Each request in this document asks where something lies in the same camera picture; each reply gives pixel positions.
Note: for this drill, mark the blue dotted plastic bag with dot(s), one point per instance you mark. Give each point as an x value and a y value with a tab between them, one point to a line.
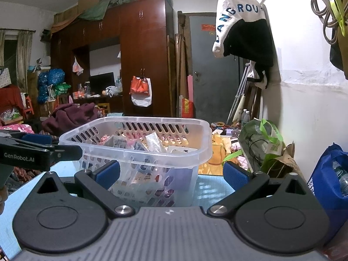
54	78

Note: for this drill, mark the yellow floral blanket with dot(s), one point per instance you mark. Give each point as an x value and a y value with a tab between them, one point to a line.
224	149

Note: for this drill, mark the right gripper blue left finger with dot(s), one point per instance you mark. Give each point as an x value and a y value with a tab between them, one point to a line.
95	187

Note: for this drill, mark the maroon clothing pile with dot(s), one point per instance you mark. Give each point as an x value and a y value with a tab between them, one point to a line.
67	117

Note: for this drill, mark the window curtain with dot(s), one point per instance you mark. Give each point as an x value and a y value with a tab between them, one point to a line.
23	56

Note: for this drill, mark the dark red wooden wardrobe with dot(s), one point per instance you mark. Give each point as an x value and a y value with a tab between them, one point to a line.
144	31

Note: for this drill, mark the black computer monitor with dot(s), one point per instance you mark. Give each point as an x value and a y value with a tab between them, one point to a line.
100	82

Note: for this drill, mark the orange white hanging bag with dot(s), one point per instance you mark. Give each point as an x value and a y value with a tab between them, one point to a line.
141	91

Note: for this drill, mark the white plastic laundry basket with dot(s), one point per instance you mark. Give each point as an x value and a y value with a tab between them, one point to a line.
159	157

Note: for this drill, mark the black hanging garment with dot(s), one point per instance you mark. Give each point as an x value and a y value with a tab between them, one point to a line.
251	41

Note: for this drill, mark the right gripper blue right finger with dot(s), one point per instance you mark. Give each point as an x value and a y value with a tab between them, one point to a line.
247	187

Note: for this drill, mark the green white plastic bag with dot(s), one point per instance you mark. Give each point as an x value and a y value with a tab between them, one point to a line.
261	143

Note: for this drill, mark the grey door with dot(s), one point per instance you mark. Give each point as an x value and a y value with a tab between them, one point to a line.
216	80

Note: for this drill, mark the metal crutches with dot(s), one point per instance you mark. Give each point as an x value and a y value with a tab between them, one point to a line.
237	106

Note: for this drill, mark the white hat blue letters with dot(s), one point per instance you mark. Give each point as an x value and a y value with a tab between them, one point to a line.
228	13

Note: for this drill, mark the blue shopping bag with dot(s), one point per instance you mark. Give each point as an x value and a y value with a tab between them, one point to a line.
325	184

